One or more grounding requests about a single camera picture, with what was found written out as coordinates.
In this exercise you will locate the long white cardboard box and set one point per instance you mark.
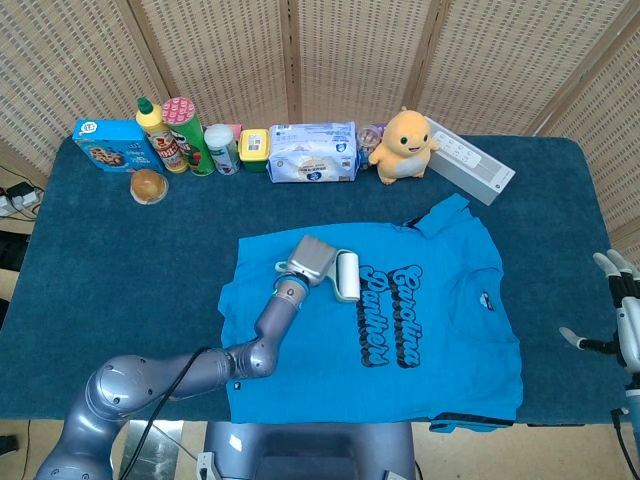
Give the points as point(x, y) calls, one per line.
point(475, 165)

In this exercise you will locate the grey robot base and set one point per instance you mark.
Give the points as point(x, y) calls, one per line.
point(310, 450)

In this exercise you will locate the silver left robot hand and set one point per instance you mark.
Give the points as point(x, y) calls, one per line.
point(312, 260)

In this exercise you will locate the white power strip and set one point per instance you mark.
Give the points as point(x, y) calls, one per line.
point(17, 200)

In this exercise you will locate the woven folding screen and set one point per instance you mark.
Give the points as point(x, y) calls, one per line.
point(225, 55)

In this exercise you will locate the orange plush toy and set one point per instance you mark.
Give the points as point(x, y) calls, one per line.
point(405, 150)

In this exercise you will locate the dark blue tablecloth-covered table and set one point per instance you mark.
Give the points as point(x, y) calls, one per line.
point(125, 280)

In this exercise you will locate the small white green can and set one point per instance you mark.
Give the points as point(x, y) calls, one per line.
point(224, 150)

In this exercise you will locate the clear jelly cup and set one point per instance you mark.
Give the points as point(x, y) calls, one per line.
point(148, 186)

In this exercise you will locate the yellow bottle red label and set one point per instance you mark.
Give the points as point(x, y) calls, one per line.
point(157, 135)

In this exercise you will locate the blue cookie box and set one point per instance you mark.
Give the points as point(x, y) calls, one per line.
point(107, 145)

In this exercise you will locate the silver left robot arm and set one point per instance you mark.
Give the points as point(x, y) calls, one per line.
point(200, 370)

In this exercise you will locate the green box yellow lid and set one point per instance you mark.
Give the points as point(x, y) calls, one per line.
point(254, 147)

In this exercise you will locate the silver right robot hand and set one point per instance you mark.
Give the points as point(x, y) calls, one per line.
point(627, 320)

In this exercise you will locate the green Pringles can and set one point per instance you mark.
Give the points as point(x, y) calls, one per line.
point(192, 145)

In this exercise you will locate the blue printed T-shirt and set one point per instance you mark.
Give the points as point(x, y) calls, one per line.
point(425, 340)

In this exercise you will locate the small pink box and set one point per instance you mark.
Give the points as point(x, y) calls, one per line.
point(235, 129)

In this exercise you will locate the white blue tissue pack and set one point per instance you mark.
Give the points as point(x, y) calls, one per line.
point(312, 155)

